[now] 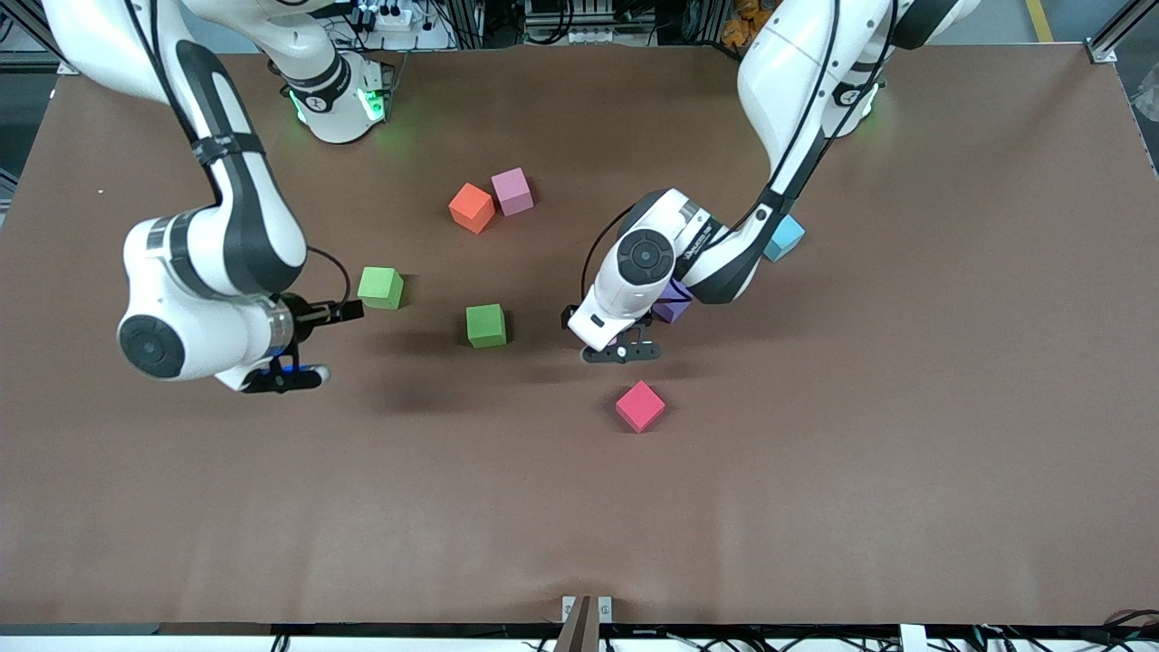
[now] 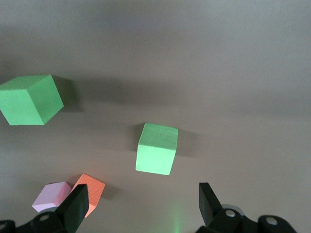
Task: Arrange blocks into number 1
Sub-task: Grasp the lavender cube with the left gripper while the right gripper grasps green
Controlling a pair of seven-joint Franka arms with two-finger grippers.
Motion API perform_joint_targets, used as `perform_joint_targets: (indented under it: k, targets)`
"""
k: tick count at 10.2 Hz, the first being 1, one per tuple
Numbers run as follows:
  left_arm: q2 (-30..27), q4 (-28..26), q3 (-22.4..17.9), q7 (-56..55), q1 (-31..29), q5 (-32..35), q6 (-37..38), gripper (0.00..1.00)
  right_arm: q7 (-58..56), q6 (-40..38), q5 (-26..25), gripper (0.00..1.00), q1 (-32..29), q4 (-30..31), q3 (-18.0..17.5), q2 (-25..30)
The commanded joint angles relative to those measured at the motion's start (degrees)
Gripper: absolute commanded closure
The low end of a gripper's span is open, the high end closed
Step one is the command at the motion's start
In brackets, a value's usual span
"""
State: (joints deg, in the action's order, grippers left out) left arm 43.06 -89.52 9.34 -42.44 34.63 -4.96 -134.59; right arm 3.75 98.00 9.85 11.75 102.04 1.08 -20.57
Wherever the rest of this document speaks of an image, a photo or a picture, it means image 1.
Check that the brown post with metal brackets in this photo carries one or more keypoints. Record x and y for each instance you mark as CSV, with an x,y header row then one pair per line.
x,y
584,625

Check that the brown table cover sheet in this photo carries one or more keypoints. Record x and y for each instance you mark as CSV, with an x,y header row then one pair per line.
x,y
272,498

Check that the white box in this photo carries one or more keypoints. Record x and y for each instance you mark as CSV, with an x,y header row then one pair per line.
x,y
913,638

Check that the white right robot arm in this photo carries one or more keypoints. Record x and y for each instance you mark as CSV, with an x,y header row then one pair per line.
x,y
181,299

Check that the blue foam cube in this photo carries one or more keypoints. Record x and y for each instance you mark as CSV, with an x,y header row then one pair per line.
x,y
788,237

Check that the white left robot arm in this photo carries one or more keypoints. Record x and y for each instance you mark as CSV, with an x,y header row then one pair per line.
x,y
788,72

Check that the aluminium frame profile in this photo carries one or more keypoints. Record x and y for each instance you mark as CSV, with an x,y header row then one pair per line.
x,y
1118,36
45,41

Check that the purple foam cube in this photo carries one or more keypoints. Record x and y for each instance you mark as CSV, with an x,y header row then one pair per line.
x,y
675,308

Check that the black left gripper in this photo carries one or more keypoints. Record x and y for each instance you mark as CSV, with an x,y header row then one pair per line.
x,y
565,317

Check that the red foam cube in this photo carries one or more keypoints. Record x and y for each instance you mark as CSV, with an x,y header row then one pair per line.
x,y
640,407

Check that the light green foam cube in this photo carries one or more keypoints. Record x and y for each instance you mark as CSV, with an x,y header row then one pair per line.
x,y
380,288

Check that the pile of orange items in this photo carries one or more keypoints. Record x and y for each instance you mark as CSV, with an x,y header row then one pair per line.
x,y
744,25

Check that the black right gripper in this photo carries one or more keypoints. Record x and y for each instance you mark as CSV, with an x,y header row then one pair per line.
x,y
309,322

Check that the metal equipment frame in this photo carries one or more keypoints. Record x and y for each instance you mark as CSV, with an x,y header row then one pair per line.
x,y
589,18

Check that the orange foam cube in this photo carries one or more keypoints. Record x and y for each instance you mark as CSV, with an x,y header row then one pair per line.
x,y
472,208

